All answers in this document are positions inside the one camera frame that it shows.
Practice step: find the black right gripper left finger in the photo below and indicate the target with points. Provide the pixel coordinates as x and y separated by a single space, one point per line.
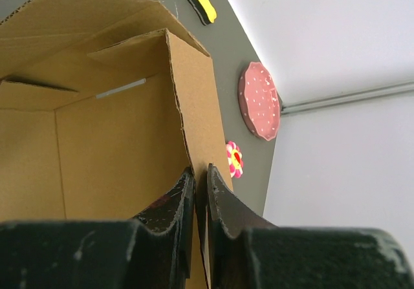
150 250

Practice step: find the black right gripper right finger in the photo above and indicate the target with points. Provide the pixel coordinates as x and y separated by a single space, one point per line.
243 250

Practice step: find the brown cardboard box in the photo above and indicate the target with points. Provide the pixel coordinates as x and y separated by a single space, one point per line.
104 103

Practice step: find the pink flower charm right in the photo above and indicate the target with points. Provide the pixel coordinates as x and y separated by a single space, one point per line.
235 159

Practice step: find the pink dotted plate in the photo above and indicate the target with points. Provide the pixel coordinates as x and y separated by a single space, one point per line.
258 101

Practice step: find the yellow bone sponge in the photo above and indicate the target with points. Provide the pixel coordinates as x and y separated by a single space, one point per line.
205 11

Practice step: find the aluminium frame profile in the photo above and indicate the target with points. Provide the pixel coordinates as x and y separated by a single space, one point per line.
347 98

